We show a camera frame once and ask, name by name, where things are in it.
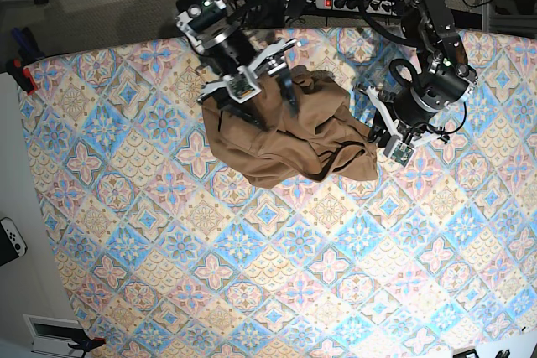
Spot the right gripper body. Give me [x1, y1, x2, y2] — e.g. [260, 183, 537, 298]
[197, 32, 300, 104]

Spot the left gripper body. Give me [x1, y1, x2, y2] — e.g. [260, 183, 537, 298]
[362, 80, 451, 149]

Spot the brown t-shirt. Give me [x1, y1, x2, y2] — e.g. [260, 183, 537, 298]
[202, 68, 378, 189]

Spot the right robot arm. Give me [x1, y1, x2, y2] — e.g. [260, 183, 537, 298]
[176, 0, 299, 129]

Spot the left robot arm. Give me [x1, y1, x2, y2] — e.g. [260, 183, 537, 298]
[357, 0, 478, 165]

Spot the white power strip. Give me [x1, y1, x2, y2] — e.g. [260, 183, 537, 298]
[315, 0, 397, 17]

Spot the patterned tablecloth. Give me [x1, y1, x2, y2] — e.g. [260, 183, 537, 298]
[18, 31, 536, 357]

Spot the red and black clamp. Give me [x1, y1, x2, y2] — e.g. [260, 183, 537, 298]
[5, 59, 37, 96]

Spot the game console with white controller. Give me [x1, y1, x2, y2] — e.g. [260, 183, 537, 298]
[0, 217, 28, 266]

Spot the orange and black clamp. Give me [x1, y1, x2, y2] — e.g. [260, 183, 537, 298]
[68, 338, 106, 356]

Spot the white vent box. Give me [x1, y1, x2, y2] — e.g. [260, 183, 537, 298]
[23, 314, 86, 357]

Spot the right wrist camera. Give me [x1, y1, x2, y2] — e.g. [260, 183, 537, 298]
[223, 75, 261, 104]

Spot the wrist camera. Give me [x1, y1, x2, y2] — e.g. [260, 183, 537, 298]
[383, 135, 415, 167]
[223, 75, 261, 104]

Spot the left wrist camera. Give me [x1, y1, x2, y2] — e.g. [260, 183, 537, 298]
[383, 135, 415, 167]

